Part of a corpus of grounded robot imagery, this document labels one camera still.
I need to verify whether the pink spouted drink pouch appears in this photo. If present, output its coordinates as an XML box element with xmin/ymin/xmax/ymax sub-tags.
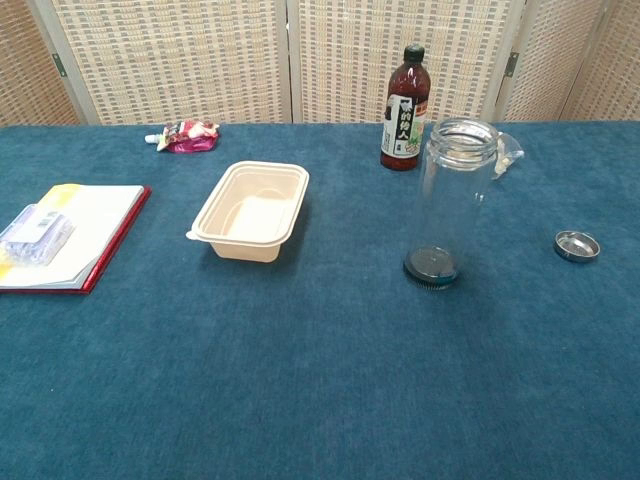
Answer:
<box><xmin>144</xmin><ymin>118</ymin><xmax>221</xmax><ymax>154</ymax></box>

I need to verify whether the blue tablecloth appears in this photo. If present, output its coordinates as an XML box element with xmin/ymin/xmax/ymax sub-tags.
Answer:
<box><xmin>0</xmin><ymin>121</ymin><xmax>640</xmax><ymax>480</ymax></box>

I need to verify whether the clear plastic packet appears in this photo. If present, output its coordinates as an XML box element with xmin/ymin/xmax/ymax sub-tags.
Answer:
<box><xmin>0</xmin><ymin>203</ymin><xmax>76</xmax><ymax>266</ymax></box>

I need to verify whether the red cover notebook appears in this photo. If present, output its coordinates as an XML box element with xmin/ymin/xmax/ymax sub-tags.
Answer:
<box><xmin>0</xmin><ymin>183</ymin><xmax>152</xmax><ymax>295</ymax></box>

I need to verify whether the woven folding screen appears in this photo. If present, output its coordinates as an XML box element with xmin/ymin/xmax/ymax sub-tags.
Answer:
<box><xmin>0</xmin><ymin>0</ymin><xmax>640</xmax><ymax>127</ymax></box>

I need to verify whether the clear glass jar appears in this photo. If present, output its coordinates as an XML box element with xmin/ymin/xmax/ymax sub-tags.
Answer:
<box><xmin>402</xmin><ymin>117</ymin><xmax>501</xmax><ymax>292</ymax></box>

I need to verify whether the beige plastic food container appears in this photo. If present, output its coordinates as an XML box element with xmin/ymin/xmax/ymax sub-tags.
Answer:
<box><xmin>185</xmin><ymin>160</ymin><xmax>310</xmax><ymax>263</ymax></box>

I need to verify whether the dark sauce bottle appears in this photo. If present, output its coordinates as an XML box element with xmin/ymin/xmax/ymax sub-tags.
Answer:
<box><xmin>379</xmin><ymin>43</ymin><xmax>434</xmax><ymax>172</ymax></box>

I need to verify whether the silver round lid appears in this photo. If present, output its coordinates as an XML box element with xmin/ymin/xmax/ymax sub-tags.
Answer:
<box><xmin>553</xmin><ymin>230</ymin><xmax>601</xmax><ymax>264</ymax></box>

